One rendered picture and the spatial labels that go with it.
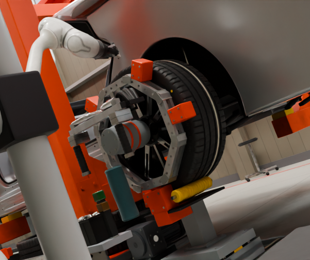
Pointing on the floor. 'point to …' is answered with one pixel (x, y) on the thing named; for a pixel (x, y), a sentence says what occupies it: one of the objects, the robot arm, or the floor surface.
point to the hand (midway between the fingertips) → (115, 54)
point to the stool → (254, 159)
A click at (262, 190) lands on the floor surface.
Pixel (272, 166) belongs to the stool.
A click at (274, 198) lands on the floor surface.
